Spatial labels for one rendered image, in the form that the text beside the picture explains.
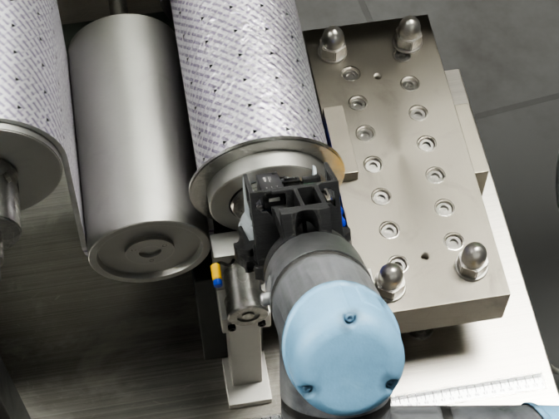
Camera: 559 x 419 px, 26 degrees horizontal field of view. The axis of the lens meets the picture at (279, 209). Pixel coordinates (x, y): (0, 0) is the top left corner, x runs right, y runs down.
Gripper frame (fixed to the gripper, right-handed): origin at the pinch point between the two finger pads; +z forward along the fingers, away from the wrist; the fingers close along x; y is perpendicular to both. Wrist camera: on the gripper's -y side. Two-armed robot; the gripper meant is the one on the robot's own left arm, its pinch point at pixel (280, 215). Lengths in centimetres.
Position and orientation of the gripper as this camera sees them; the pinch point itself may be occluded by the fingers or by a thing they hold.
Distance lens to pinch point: 109.6
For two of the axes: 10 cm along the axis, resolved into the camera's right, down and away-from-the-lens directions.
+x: -9.9, 1.4, -0.9
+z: -1.3, -3.2, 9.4
